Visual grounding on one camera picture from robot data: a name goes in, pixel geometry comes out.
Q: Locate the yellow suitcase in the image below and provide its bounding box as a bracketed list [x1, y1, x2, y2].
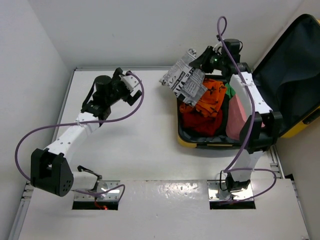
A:
[177, 14, 320, 149]

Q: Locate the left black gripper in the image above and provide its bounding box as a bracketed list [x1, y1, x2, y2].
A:
[105, 67, 141, 106]

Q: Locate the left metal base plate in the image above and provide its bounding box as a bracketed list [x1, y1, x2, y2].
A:
[73, 180, 122, 202]

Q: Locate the metal base plate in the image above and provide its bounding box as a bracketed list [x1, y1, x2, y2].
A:
[207, 180, 254, 202]
[73, 180, 122, 202]

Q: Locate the pink box with handle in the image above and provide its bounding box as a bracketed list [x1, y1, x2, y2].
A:
[224, 95, 266, 141]

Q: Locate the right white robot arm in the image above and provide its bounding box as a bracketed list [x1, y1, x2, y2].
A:
[196, 39, 283, 193]

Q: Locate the green microfiber towel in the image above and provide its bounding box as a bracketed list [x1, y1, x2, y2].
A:
[224, 83, 236, 99]

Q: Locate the dark red cloth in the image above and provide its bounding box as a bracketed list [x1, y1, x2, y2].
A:
[181, 110, 223, 137]

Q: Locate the orange black patterned cloth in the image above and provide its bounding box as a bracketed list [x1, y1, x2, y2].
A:
[179, 78, 227, 118]

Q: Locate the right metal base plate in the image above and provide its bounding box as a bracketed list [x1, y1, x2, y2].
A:
[207, 180, 254, 202]

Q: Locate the newspaper print cloth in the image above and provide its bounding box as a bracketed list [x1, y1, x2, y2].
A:
[159, 48, 207, 107]

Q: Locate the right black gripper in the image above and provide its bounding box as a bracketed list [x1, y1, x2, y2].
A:
[191, 46, 227, 74]

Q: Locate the white front panel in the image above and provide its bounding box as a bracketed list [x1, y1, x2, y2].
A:
[19, 179, 309, 240]

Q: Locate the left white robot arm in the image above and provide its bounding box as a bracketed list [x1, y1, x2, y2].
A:
[30, 67, 144, 197]

